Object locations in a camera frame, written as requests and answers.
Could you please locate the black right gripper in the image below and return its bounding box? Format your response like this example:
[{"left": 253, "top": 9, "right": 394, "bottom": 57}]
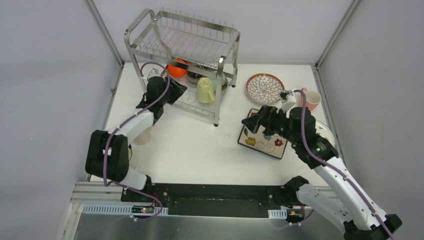
[{"left": 241, "top": 104, "right": 300, "bottom": 146}]

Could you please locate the orange plastic bowl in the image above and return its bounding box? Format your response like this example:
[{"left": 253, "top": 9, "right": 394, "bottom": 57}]
[{"left": 166, "top": 65, "right": 187, "bottom": 79}]

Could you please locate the brown patterned ceramic bowl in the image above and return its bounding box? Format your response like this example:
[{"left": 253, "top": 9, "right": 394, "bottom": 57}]
[{"left": 186, "top": 70, "right": 204, "bottom": 84}]

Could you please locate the pale yellow ceramic mug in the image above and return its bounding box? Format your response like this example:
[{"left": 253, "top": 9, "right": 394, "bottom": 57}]
[{"left": 197, "top": 77, "right": 216, "bottom": 104}]

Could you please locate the stainless steel dish rack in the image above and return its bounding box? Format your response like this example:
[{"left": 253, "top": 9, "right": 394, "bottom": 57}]
[{"left": 123, "top": 7, "right": 241, "bottom": 127}]

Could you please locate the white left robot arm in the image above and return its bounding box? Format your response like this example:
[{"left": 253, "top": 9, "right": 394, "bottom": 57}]
[{"left": 85, "top": 76, "right": 188, "bottom": 203}]

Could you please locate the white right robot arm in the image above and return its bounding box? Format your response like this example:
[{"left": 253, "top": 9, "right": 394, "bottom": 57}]
[{"left": 241, "top": 105, "right": 403, "bottom": 240}]

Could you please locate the square flower pattern plate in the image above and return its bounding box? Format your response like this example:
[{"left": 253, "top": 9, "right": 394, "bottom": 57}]
[{"left": 237, "top": 125, "right": 287, "bottom": 160}]

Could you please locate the round floral pattern plate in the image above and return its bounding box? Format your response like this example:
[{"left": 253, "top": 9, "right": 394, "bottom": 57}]
[{"left": 245, "top": 73, "right": 285, "bottom": 105}]

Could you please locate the pink ceramic mug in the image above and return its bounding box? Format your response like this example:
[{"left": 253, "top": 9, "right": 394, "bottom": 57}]
[{"left": 299, "top": 87, "right": 322, "bottom": 112}]

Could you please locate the watermelon pattern round plate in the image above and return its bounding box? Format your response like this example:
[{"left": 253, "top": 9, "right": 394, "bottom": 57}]
[{"left": 315, "top": 120, "right": 336, "bottom": 147}]

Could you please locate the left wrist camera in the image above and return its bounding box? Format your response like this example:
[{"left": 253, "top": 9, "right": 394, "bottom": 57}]
[{"left": 142, "top": 68, "right": 160, "bottom": 83}]

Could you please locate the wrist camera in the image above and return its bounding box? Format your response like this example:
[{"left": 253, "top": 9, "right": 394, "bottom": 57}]
[
  {"left": 142, "top": 68, "right": 160, "bottom": 83},
  {"left": 279, "top": 90, "right": 297, "bottom": 112}
]

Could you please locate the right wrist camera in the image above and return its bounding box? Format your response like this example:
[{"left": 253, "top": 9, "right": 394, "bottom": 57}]
[{"left": 279, "top": 90, "right": 297, "bottom": 112}]

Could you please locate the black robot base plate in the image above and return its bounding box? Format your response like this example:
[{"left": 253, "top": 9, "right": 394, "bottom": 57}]
[{"left": 120, "top": 183, "right": 299, "bottom": 219}]

